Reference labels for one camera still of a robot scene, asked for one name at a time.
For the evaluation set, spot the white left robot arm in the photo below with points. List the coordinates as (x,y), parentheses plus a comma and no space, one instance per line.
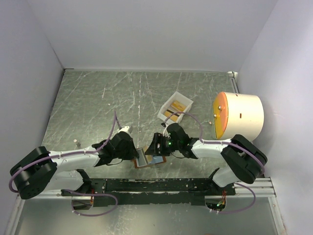
(42,170)

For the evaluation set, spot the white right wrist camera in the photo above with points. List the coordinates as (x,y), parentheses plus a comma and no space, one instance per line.
(165,132)

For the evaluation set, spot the aluminium extrusion rail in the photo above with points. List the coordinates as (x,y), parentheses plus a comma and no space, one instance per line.
(262,187)

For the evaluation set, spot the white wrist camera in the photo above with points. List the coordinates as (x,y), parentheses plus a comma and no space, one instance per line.
(127,129)
(165,132)

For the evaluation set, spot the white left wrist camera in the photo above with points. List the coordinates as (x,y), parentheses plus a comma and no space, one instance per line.
(127,129)

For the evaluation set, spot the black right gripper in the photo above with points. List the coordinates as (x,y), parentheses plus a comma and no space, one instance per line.
(153,149)

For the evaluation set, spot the brown leather card holder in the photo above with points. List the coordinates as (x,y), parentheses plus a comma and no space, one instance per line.
(147,160)

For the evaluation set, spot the white plastic card bin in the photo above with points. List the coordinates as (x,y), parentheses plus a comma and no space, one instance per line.
(167,105)

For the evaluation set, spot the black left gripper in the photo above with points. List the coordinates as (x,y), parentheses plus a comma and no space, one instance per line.
(133,153)

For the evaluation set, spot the white cylinder with orange lid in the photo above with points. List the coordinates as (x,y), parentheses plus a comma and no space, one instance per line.
(237,114)

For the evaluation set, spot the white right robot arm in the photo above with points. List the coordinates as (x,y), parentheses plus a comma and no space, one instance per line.
(244,161)

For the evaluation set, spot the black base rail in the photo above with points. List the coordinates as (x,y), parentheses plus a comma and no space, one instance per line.
(192,191)

